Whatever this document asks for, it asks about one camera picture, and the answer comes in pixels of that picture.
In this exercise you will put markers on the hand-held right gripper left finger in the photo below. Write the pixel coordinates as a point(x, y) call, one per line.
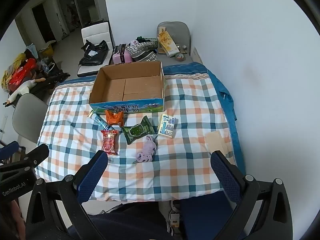
point(92, 177)

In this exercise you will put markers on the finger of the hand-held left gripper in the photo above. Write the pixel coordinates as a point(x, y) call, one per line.
point(8, 150)
point(37, 153)

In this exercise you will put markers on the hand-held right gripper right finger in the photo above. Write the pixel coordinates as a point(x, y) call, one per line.
point(225, 175)

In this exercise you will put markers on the red snack packet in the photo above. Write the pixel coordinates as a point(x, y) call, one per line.
point(109, 142)

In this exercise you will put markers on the blue tube packet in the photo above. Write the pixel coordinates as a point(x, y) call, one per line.
point(100, 121)

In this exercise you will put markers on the purple knitted cloth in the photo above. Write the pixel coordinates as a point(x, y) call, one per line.
point(146, 150)

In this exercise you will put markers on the orange snack packet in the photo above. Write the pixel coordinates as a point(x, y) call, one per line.
point(114, 118)

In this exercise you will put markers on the green snack packet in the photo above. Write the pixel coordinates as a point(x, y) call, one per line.
point(137, 130)

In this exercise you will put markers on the white blue tissue pack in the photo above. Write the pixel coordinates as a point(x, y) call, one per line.
point(166, 126)

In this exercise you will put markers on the cardboard box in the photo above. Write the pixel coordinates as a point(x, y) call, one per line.
point(125, 87)

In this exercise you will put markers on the person's left forearm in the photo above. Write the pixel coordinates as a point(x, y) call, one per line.
point(16, 212)

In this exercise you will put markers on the beige plastic chair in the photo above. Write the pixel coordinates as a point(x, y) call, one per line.
point(27, 115)

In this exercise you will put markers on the plaid blanket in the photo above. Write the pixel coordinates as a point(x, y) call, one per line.
point(175, 160)

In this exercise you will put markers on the person's dark trousers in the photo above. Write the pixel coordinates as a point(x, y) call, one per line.
point(130, 222)

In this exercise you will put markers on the white goose plush toy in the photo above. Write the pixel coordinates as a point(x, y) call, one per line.
point(25, 86)

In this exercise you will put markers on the white power strip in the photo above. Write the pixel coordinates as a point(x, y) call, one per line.
point(173, 217)

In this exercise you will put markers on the yellow cloth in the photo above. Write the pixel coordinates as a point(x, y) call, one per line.
point(7, 76)

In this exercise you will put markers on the black low table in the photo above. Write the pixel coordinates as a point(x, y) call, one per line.
point(53, 76)

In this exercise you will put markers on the red plastic bag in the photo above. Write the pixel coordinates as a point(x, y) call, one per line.
point(23, 70)

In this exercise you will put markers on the yellow bin with cardboard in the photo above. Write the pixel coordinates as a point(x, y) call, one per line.
point(47, 48)

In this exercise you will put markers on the black plastic bag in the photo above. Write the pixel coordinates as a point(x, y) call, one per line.
point(92, 57)

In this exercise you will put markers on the flat cardboard sheet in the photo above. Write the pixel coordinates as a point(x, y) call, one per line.
point(197, 55)

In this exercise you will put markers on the pink suitcase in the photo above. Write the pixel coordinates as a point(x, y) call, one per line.
point(120, 56)

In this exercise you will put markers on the brown tape roll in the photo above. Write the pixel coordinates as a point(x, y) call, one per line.
point(180, 57)

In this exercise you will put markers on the white chair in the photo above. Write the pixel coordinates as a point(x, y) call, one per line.
point(95, 31)

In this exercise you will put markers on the patterned tote bag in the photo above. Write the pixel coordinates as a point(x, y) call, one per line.
point(142, 50)

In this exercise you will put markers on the yellow printed box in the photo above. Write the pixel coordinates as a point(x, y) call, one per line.
point(166, 42)

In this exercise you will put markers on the grey padded chair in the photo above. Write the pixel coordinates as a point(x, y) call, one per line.
point(177, 30)

